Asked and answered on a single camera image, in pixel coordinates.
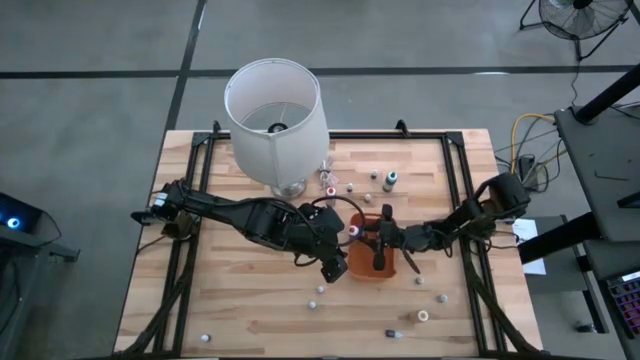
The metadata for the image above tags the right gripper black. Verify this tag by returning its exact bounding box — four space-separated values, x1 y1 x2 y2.
360 203 419 271

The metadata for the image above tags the black metal beam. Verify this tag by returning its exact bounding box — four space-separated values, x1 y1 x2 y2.
517 211 601 265

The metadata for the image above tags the table lamp with white shade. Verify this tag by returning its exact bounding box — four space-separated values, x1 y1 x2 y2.
223 57 331 201

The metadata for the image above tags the black vertical pole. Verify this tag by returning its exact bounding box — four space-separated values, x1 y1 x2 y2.
573 63 640 126

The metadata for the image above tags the keyboard with lit keys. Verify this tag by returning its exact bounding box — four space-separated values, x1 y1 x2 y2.
605 271 640 342

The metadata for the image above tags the yellow floor cable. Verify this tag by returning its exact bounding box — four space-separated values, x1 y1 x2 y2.
509 112 557 174

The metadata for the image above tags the black power strip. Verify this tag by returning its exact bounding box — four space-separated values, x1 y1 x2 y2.
517 154 540 185

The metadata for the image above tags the black computer with blue light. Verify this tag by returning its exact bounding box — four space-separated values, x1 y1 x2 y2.
0 191 62 251

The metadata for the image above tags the orange plastic basket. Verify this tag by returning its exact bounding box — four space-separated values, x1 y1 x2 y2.
347 212 400 281

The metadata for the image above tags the black floor fan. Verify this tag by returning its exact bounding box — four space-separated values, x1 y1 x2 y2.
518 0 636 63

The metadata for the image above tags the dark grey side table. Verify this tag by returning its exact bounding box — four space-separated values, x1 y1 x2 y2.
553 104 640 246

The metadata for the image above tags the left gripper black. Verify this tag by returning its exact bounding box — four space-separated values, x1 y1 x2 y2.
298 202 359 285

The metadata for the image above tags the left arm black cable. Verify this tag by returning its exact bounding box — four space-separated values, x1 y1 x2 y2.
312 194 369 249

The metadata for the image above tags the white paper sheet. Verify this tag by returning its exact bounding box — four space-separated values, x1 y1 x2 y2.
511 217 548 277

